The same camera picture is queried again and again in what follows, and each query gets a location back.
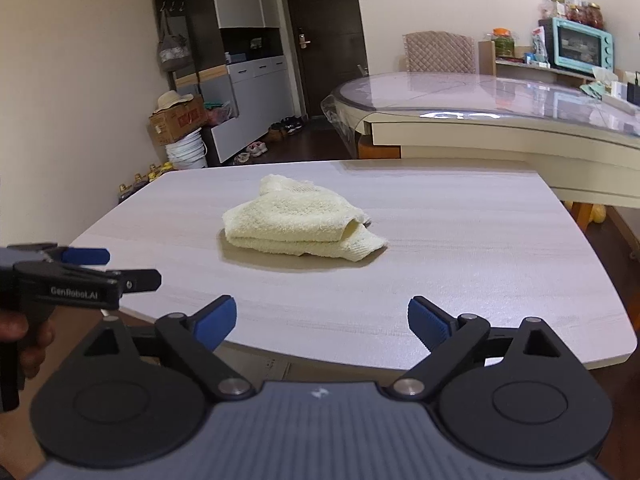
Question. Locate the cardboard box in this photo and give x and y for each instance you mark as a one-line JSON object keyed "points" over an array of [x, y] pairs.
{"points": [[173, 124]]}

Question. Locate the person's left hand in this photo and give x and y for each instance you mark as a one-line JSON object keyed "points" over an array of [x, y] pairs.
{"points": [[27, 346]]}

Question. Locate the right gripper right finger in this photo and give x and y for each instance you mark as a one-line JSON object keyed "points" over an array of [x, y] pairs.
{"points": [[453, 344]]}

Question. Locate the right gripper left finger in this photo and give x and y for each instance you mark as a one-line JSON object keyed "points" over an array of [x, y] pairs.
{"points": [[187, 345]]}

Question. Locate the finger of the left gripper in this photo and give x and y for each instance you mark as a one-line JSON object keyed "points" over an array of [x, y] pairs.
{"points": [[84, 256], [133, 281]]}

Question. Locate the straw hat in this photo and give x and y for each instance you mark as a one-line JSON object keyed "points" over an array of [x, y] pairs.
{"points": [[172, 98]]}

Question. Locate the cream terry towel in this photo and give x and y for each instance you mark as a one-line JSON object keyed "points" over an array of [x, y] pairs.
{"points": [[297, 218]]}

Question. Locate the teal toaster oven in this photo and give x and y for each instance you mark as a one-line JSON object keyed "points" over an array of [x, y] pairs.
{"points": [[577, 47]]}

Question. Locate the white plastic bucket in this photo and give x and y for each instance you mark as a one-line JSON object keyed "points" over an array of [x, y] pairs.
{"points": [[188, 153]]}

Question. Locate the dark brown door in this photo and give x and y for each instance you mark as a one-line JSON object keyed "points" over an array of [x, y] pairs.
{"points": [[329, 45]]}

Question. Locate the green jar orange lid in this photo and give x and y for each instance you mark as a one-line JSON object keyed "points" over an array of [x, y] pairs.
{"points": [[504, 42]]}

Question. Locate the grey white cabinet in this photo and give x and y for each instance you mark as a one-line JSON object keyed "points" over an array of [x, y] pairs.
{"points": [[238, 68]]}

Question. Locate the quilted beige chair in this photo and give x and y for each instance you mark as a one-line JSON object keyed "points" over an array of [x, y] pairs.
{"points": [[439, 52]]}

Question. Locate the hanging grey bag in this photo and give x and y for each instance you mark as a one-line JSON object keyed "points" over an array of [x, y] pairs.
{"points": [[173, 51]]}

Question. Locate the bottles on floor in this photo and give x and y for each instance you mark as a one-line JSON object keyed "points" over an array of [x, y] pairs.
{"points": [[142, 180]]}

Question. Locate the dining table with glass top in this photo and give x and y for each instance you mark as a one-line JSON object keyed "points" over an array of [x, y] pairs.
{"points": [[584, 149]]}

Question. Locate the shoes on floor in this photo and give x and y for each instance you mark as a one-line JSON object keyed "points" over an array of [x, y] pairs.
{"points": [[277, 132]]}

